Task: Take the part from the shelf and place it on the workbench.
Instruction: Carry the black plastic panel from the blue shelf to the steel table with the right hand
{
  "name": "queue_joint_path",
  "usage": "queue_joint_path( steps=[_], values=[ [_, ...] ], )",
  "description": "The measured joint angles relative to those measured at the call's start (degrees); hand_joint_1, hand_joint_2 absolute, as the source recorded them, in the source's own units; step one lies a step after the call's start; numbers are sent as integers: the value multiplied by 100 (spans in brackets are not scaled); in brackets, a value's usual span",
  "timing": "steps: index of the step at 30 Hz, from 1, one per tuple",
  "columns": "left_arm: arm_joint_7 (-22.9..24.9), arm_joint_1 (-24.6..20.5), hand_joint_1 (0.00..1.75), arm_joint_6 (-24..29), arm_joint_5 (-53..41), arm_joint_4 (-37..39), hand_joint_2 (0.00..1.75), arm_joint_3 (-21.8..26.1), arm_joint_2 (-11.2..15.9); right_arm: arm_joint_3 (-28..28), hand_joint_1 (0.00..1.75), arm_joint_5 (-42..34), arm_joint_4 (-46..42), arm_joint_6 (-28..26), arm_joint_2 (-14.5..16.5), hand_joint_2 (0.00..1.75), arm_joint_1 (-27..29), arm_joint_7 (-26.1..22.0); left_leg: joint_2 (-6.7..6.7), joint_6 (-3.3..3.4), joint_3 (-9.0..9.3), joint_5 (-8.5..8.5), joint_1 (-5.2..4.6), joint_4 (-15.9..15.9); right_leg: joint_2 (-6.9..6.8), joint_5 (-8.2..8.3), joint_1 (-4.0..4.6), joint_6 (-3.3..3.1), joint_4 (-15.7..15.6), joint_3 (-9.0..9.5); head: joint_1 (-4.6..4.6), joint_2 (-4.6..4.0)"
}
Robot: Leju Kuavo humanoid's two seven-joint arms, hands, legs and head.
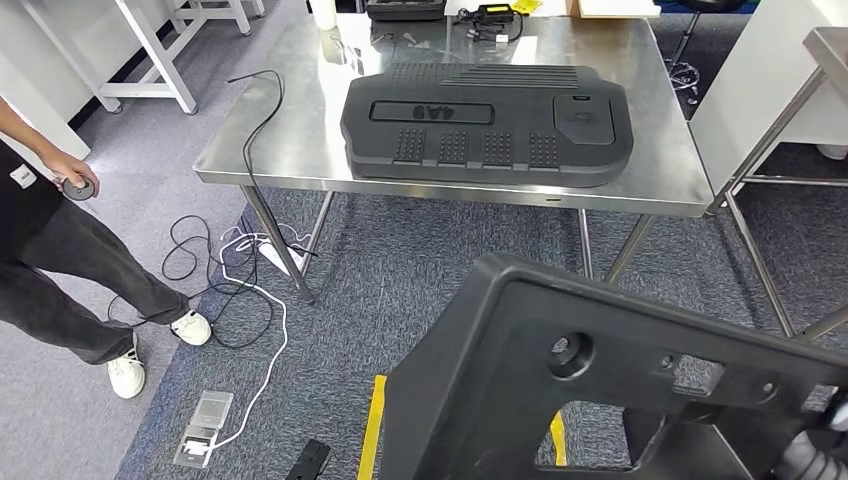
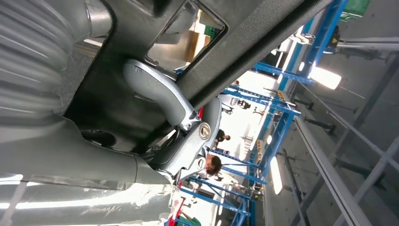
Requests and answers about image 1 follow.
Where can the black robot body part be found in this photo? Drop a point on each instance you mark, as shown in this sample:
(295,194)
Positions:
(310,458)

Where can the white cabinet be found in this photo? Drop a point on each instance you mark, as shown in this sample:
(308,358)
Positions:
(748,99)

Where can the cream insulated tumbler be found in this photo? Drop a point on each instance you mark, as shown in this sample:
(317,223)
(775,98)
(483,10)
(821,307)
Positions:
(324,13)

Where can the round black handheld controller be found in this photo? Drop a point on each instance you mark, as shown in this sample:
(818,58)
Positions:
(78,190)

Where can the black round stool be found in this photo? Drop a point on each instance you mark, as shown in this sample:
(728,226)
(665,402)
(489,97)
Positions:
(712,4)

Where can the white table frame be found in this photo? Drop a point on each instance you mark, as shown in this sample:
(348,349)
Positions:
(139,89)
(205,11)

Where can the stainless steel table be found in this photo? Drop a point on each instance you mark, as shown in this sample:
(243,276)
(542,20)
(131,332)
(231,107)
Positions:
(755,252)

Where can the person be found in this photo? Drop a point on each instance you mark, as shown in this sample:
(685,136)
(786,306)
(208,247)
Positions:
(66,265)
(833,151)

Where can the black adapter with yellow label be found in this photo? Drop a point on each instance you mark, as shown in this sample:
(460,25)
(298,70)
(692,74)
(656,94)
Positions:
(495,13)

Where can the black plastic licence plate bracket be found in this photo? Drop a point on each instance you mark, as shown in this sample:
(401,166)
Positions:
(464,397)

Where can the black foam tray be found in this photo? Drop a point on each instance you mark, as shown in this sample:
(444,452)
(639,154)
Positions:
(404,10)

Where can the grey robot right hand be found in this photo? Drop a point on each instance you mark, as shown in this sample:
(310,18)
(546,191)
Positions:
(840,417)

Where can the cardboard box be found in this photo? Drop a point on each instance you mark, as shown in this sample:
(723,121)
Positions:
(616,8)

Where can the white power strip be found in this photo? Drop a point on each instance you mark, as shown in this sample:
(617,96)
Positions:
(278,257)

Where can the square silver floor outlet plate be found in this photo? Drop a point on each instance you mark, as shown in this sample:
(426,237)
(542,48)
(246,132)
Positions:
(195,449)
(213,411)

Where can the yellow packet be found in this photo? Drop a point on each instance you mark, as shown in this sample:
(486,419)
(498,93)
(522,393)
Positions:
(526,6)

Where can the stainless steel workbench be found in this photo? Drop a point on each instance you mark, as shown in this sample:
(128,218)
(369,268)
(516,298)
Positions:
(298,132)

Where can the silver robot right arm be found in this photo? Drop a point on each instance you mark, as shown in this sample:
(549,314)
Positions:
(808,460)

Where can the black engine cover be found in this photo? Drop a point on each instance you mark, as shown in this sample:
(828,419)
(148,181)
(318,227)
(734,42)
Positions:
(490,146)

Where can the yellow floor tape square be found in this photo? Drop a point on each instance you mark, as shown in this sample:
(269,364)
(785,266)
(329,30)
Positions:
(372,424)

